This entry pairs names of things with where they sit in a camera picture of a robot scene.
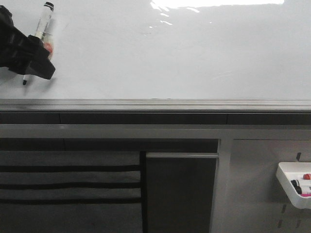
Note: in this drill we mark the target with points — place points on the black capped marker in tray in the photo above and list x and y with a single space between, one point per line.
301 186

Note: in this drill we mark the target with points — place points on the white plastic marker tray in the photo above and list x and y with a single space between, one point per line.
287 171

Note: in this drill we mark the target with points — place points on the grey fabric pocket organizer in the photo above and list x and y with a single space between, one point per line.
72 192

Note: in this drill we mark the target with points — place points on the dark grey panel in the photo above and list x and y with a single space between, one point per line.
180 192

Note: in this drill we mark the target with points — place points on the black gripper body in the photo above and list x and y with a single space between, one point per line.
13 54

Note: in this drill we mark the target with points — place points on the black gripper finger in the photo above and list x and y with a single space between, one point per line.
37 58

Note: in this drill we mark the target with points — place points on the red magnet taped holder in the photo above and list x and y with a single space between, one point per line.
48 44

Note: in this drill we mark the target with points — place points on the white whiteboard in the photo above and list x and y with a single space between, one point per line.
174 55

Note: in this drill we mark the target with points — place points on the black whiteboard marker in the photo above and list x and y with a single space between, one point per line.
41 30

